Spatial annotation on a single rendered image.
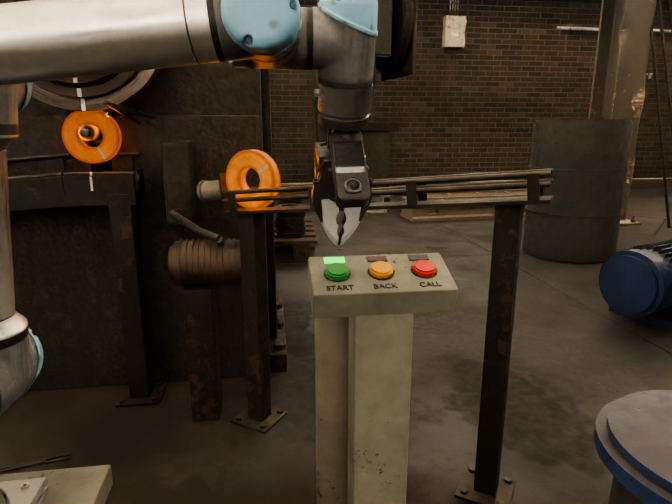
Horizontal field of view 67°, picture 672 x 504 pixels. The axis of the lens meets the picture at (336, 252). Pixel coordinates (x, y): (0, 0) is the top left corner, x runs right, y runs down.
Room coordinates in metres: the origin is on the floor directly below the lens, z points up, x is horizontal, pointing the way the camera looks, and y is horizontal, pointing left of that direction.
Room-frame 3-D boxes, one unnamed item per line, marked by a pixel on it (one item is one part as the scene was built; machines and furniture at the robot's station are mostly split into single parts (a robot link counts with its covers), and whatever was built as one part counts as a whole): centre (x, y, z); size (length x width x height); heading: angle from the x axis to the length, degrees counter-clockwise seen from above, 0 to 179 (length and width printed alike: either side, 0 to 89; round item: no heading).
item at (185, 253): (1.37, 0.35, 0.27); 0.22 x 0.13 x 0.53; 98
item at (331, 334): (0.97, -0.02, 0.26); 0.12 x 0.12 x 0.52
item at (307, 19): (0.68, 0.08, 0.95); 0.11 x 0.11 x 0.08; 4
